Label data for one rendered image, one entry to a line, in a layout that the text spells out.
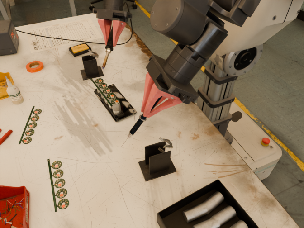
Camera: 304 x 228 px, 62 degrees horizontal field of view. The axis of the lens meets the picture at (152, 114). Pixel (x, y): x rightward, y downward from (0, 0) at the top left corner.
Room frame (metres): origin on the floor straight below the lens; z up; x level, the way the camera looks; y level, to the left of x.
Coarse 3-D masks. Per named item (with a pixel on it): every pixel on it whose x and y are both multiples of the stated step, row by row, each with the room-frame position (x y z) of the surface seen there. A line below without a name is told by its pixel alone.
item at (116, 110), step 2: (112, 104) 0.52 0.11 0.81; (114, 104) 0.52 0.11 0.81; (116, 104) 0.52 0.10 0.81; (118, 104) 0.52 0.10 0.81; (112, 106) 0.52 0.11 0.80; (114, 106) 0.52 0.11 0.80; (116, 106) 0.52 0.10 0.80; (118, 106) 0.52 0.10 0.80; (112, 108) 0.53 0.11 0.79; (114, 108) 0.52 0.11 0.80; (116, 108) 0.52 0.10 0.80; (118, 108) 0.52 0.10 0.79; (120, 108) 0.53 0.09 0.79; (114, 110) 0.52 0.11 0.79; (116, 110) 0.52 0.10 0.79; (118, 110) 0.52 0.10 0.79; (120, 110) 0.53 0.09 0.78; (114, 112) 0.52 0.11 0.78; (116, 112) 0.52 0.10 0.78; (118, 112) 0.52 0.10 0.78; (120, 112) 0.53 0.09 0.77; (116, 114) 0.52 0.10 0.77
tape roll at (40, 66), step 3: (30, 63) 0.79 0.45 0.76; (33, 63) 0.80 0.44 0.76; (36, 63) 0.80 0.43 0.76; (39, 63) 0.79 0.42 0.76; (42, 63) 0.79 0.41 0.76; (27, 66) 0.77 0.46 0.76; (30, 66) 0.78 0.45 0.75; (39, 66) 0.77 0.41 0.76; (42, 66) 0.78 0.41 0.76; (27, 69) 0.76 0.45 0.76; (30, 69) 0.76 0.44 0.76; (33, 69) 0.76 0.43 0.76; (36, 69) 0.76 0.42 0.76; (39, 69) 0.76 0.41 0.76; (33, 72) 0.75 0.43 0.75
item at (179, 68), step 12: (180, 48) 0.36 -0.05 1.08; (156, 60) 0.38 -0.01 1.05; (168, 60) 0.36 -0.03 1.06; (180, 60) 0.35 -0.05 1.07; (192, 60) 0.34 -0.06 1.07; (204, 60) 0.36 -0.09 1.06; (168, 72) 0.34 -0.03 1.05; (180, 72) 0.34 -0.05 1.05; (192, 72) 0.34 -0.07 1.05; (168, 84) 0.32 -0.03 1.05; (180, 84) 0.33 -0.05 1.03; (192, 96) 0.32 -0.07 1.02
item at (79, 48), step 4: (80, 44) 0.93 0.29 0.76; (84, 44) 0.92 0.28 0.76; (72, 48) 0.89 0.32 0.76; (76, 48) 0.89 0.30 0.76; (80, 48) 0.89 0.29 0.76; (84, 48) 0.89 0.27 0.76; (88, 48) 0.90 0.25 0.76; (72, 52) 0.86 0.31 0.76; (76, 52) 0.87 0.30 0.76; (80, 52) 0.87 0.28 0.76; (84, 52) 0.88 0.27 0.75
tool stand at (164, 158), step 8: (152, 144) 0.37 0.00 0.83; (160, 144) 0.37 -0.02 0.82; (152, 152) 0.36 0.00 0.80; (160, 152) 0.37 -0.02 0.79; (168, 152) 0.34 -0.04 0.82; (144, 160) 0.37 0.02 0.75; (152, 160) 0.33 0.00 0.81; (160, 160) 0.34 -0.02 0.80; (168, 160) 0.34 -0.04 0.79; (144, 168) 0.35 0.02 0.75; (152, 168) 0.33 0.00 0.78; (160, 168) 0.34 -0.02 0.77; (168, 168) 0.34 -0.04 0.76; (144, 176) 0.32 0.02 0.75; (152, 176) 0.32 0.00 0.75; (160, 176) 0.32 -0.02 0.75
